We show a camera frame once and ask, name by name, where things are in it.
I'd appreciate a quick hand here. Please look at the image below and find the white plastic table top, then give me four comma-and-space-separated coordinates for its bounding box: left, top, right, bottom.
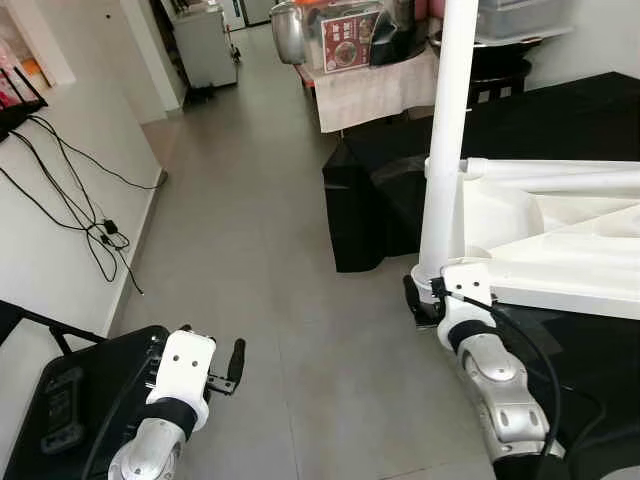
410, 158, 640, 321

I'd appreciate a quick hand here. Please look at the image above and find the black folding chair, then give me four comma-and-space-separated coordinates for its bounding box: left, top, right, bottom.
0, 300, 171, 480

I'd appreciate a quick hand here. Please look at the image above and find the white floor towel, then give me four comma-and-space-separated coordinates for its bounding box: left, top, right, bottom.
312, 50, 441, 134

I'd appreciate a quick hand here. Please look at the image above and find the black round stool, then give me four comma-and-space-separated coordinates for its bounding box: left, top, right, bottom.
470, 60, 536, 111

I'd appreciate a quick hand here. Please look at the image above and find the black bag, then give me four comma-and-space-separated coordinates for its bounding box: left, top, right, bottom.
370, 20, 433, 66

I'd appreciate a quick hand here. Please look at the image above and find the black metal bowl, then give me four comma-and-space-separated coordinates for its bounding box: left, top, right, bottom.
430, 30, 546, 76

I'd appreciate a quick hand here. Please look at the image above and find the red printed carton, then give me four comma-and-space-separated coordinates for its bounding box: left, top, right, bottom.
320, 8, 383, 76

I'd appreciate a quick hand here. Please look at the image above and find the clear plastic storage box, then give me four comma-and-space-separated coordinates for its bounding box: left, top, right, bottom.
475, 0, 576, 46

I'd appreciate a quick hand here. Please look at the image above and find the silver metal pot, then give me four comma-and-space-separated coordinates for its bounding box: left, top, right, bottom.
270, 0, 311, 66

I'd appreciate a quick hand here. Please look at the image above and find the white cabinet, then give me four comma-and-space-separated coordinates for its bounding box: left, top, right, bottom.
165, 0, 241, 91

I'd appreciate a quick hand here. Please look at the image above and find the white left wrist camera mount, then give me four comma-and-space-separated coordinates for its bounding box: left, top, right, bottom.
145, 330, 219, 431

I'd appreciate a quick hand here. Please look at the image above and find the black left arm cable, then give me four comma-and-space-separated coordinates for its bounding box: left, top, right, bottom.
85, 340, 166, 480

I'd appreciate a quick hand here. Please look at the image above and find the black cable tangle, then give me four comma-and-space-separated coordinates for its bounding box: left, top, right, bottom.
0, 130, 146, 296

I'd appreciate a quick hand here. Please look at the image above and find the thin black wall cable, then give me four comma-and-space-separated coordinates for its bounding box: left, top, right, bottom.
25, 112, 169, 193

